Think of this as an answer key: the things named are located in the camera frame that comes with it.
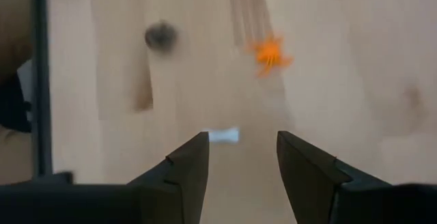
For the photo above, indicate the black aluminium table frame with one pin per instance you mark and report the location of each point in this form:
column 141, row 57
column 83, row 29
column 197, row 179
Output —
column 41, row 80

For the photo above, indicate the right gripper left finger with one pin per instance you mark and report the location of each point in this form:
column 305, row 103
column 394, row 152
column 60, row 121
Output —
column 136, row 203

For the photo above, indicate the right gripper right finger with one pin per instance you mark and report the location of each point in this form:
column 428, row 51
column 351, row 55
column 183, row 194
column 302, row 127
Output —
column 358, row 203

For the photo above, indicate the orange plastic spider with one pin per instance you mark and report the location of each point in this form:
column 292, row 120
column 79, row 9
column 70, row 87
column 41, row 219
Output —
column 269, row 55

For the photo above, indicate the white plastic bone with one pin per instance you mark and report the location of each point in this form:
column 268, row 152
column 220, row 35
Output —
column 223, row 135

